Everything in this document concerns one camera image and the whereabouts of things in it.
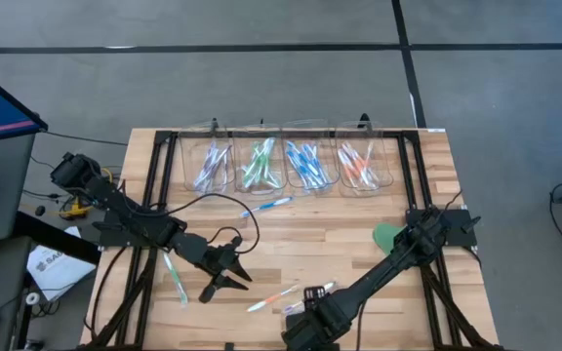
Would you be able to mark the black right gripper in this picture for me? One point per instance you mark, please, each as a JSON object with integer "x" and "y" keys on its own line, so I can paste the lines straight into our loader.
{"x": 317, "y": 322}

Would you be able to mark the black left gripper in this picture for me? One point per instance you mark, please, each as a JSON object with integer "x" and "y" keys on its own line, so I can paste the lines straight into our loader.
{"x": 198, "y": 251}

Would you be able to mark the purple white toothbrush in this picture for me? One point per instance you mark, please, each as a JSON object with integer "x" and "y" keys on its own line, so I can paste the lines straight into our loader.
{"x": 202, "y": 178}
{"x": 217, "y": 174}
{"x": 294, "y": 306}
{"x": 226, "y": 163}
{"x": 214, "y": 166}
{"x": 205, "y": 163}

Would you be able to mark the orange white toothbrush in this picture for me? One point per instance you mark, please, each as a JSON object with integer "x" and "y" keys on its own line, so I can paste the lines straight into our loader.
{"x": 273, "y": 297}
{"x": 354, "y": 178}
{"x": 356, "y": 157}
{"x": 358, "y": 168}
{"x": 347, "y": 166}
{"x": 368, "y": 156}

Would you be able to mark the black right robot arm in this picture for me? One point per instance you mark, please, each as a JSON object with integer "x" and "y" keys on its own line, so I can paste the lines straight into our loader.
{"x": 398, "y": 258}

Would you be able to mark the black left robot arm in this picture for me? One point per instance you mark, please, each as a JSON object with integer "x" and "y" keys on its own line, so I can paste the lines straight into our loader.
{"x": 115, "y": 209}

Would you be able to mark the green cloth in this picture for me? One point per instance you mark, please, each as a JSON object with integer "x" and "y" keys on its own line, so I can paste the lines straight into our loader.
{"x": 386, "y": 236}

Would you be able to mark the clear plastic bin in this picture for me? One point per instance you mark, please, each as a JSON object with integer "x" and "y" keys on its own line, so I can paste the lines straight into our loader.
{"x": 281, "y": 146}
{"x": 386, "y": 161}
{"x": 188, "y": 146}
{"x": 334, "y": 146}

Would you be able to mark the yellow hand tool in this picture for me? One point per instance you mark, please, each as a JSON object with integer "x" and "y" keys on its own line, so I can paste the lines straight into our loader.
{"x": 73, "y": 210}

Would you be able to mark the white paper sheet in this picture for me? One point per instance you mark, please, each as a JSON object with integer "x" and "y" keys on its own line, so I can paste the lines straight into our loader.
{"x": 59, "y": 273}

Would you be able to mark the small white tape roll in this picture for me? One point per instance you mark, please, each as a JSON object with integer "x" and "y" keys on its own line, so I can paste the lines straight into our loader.
{"x": 32, "y": 298}

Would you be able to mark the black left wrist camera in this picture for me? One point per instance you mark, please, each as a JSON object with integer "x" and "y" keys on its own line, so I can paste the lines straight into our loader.
{"x": 207, "y": 294}

